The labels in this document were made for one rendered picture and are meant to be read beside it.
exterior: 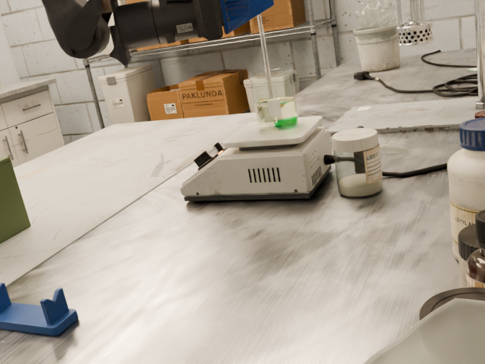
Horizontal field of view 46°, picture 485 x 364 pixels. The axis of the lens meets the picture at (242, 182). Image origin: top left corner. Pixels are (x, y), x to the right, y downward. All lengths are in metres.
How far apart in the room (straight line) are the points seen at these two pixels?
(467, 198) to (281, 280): 0.19
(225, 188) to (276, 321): 0.33
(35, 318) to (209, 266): 0.19
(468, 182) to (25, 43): 4.05
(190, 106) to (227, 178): 2.42
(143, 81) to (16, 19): 1.24
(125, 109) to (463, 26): 1.90
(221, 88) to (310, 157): 2.33
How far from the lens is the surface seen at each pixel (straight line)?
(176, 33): 0.76
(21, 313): 0.63
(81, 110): 4.22
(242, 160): 0.78
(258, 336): 0.50
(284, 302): 0.54
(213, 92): 3.11
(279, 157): 0.76
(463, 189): 0.54
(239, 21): 0.76
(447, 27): 3.15
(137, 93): 3.48
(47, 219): 0.93
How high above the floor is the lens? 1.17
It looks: 18 degrees down
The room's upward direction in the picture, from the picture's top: 10 degrees counter-clockwise
